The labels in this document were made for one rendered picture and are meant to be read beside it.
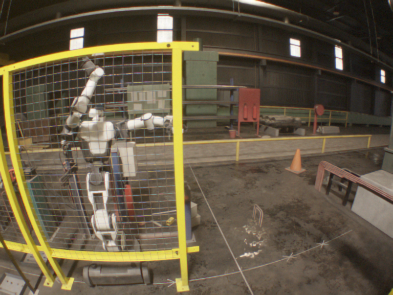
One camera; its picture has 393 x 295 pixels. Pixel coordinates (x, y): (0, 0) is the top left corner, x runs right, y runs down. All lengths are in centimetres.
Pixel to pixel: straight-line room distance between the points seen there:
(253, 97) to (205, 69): 300
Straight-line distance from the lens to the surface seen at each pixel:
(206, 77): 971
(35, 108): 1172
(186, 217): 211
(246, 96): 781
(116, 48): 120
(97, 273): 185
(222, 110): 1053
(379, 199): 311
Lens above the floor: 153
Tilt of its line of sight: 15 degrees down
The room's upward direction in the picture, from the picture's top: straight up
